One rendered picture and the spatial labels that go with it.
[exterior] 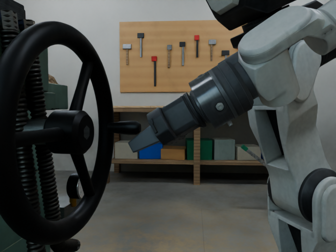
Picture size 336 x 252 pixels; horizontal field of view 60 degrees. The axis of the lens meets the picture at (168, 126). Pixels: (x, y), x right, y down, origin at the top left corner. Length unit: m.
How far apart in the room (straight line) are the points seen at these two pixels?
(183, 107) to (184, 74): 3.35
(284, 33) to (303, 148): 0.41
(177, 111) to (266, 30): 0.17
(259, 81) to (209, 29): 3.46
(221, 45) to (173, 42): 0.61
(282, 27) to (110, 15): 3.71
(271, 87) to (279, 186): 0.43
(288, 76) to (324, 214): 0.43
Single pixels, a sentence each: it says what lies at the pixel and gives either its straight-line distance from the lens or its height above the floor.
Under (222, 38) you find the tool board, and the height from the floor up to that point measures 1.72.
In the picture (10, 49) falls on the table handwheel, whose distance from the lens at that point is 0.33.
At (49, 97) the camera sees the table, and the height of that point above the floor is 0.86.
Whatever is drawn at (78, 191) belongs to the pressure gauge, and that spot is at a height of 0.65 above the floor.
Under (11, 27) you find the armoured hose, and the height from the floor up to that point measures 0.95.
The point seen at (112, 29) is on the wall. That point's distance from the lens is 4.04.
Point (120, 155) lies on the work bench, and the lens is 3.47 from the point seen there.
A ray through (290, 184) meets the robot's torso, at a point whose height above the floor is 0.65.
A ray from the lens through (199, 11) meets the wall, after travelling 3.98.
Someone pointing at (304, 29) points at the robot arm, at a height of 0.95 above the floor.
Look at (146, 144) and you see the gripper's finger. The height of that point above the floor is 0.78.
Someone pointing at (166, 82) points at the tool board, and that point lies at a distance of 3.79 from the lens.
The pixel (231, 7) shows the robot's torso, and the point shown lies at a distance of 0.73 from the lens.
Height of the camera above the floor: 0.84
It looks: 4 degrees down
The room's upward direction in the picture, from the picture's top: straight up
